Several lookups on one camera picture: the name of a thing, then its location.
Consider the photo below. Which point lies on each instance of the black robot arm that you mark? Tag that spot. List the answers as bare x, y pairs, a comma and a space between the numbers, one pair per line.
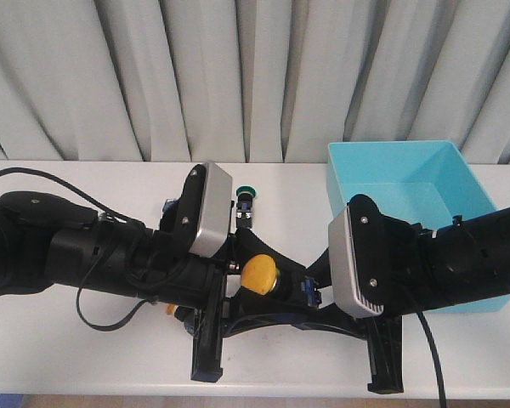
234, 285
464, 262

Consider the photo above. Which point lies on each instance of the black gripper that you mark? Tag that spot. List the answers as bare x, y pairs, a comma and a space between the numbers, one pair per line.
180, 277
383, 332

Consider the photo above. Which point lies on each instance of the yellow button lying front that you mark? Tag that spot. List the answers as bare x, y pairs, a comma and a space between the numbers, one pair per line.
176, 312

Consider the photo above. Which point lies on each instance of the yellow button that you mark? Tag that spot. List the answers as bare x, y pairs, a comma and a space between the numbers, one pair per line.
261, 275
176, 312

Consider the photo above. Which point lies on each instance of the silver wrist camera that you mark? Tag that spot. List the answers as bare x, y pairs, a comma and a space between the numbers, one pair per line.
213, 224
358, 258

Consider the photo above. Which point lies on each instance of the grey curtain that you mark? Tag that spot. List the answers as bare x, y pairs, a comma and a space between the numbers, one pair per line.
250, 81

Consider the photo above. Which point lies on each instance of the green button rear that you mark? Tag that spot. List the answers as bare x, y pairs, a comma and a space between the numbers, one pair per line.
245, 195

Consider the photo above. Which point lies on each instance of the red button lying sideways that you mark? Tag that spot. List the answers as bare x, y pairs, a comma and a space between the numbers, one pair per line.
168, 203

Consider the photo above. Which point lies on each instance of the blue plastic box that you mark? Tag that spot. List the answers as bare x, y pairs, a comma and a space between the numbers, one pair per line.
417, 181

